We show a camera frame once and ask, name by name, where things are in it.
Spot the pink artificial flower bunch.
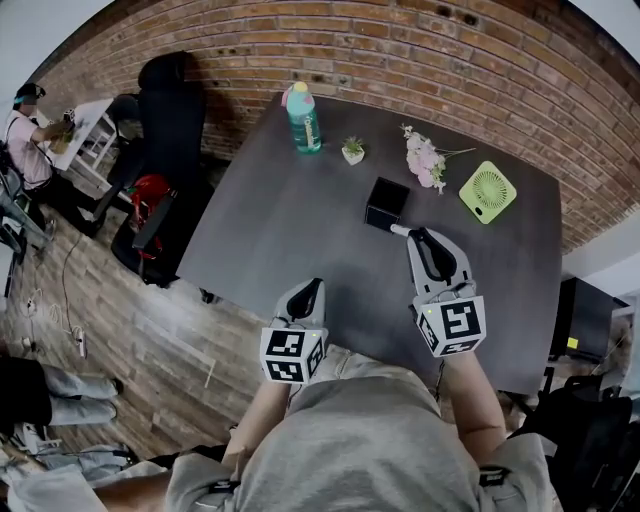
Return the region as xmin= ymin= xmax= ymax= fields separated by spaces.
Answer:
xmin=399 ymin=124 xmax=477 ymax=196

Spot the small black box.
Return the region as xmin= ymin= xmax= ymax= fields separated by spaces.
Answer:
xmin=364 ymin=176 xmax=412 ymax=232

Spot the person's left forearm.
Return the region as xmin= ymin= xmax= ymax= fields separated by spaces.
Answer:
xmin=222 ymin=380 xmax=292 ymax=474

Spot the cardboard box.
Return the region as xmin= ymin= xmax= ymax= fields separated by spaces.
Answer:
xmin=49 ymin=130 xmax=76 ymax=155

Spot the black office chair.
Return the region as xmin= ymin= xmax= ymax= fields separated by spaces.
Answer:
xmin=107 ymin=49 xmax=214 ymax=290

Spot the small white table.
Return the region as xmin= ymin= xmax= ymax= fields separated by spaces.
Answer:
xmin=49 ymin=97 xmax=124 ymax=174

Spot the teal water bottle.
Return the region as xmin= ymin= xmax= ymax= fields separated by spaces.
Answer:
xmin=285 ymin=81 xmax=323 ymax=156

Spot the black cabinet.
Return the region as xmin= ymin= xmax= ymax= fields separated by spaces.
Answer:
xmin=548 ymin=276 xmax=630 ymax=364

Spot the person's grey shirt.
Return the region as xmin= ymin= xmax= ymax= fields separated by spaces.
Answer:
xmin=164 ymin=344 xmax=559 ymax=512

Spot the small plant white pot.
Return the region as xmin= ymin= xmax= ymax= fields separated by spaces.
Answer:
xmin=341 ymin=135 xmax=367 ymax=167

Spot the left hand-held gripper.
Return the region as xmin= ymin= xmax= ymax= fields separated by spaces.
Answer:
xmin=259 ymin=279 xmax=330 ymax=386

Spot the black desk chair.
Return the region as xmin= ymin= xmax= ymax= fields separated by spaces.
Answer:
xmin=509 ymin=374 xmax=640 ymax=512

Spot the green portable fan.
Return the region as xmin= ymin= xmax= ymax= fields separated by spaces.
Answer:
xmin=458 ymin=160 xmax=518 ymax=226

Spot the person's right forearm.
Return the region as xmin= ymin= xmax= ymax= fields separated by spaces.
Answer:
xmin=442 ymin=349 xmax=507 ymax=449

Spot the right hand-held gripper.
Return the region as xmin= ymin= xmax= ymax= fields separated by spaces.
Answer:
xmin=405 ymin=228 xmax=488 ymax=359

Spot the red bag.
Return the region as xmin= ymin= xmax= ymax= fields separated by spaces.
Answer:
xmin=128 ymin=173 xmax=177 ymax=261

